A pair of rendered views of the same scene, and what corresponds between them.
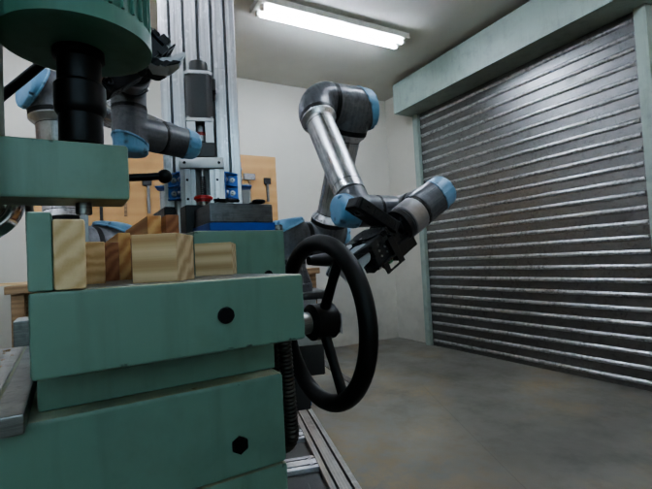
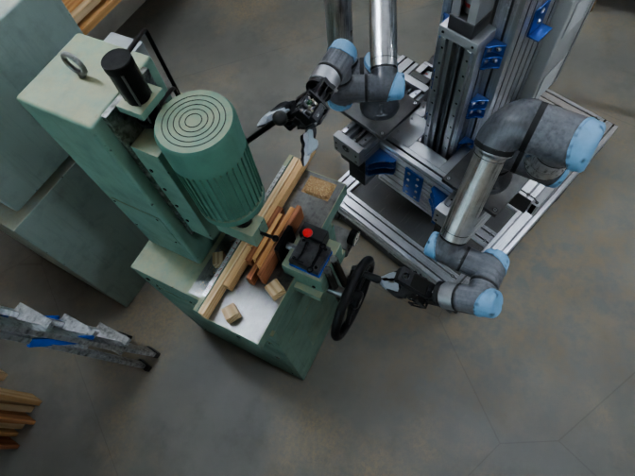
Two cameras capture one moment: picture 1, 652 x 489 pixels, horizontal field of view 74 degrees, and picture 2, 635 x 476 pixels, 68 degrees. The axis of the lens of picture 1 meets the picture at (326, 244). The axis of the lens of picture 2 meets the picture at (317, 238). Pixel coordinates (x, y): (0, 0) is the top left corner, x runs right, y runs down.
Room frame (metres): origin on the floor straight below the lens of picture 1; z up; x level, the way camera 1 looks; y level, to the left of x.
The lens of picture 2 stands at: (0.48, -0.41, 2.23)
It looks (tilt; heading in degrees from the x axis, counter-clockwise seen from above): 63 degrees down; 69
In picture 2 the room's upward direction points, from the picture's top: 12 degrees counter-clockwise
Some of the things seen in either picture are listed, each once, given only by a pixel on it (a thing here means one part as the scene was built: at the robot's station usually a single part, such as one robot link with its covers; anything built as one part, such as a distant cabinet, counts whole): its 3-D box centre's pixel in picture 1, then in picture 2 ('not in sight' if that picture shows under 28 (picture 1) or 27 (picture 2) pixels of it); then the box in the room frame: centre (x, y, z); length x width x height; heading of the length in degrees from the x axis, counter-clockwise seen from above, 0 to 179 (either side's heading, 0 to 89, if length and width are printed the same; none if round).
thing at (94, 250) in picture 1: (81, 267); (273, 212); (0.65, 0.37, 0.92); 0.57 x 0.02 x 0.04; 31
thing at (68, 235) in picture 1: (67, 263); (253, 233); (0.56, 0.34, 0.92); 0.60 x 0.02 x 0.05; 31
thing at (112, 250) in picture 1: (102, 263); (266, 236); (0.59, 0.31, 0.92); 0.21 x 0.02 x 0.04; 31
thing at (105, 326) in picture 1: (171, 296); (290, 255); (0.63, 0.23, 0.87); 0.61 x 0.30 x 0.06; 31
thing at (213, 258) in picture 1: (216, 259); (275, 289); (0.52, 0.13, 0.92); 0.04 x 0.04 x 0.04; 6
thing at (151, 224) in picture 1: (141, 250); (278, 241); (0.61, 0.26, 0.94); 0.22 x 0.02 x 0.08; 31
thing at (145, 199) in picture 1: (171, 200); not in sight; (3.74, 1.33, 1.50); 2.00 x 0.04 x 0.90; 119
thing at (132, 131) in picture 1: (137, 133); (345, 89); (0.98, 0.42, 1.22); 0.11 x 0.08 x 0.11; 147
